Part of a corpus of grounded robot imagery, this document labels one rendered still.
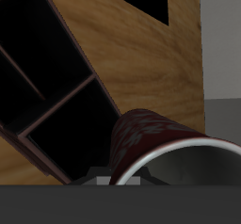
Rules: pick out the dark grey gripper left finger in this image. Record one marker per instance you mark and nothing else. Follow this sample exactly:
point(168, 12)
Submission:
point(94, 176)

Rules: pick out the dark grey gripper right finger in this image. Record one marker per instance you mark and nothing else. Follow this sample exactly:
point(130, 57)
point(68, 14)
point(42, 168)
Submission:
point(147, 178)

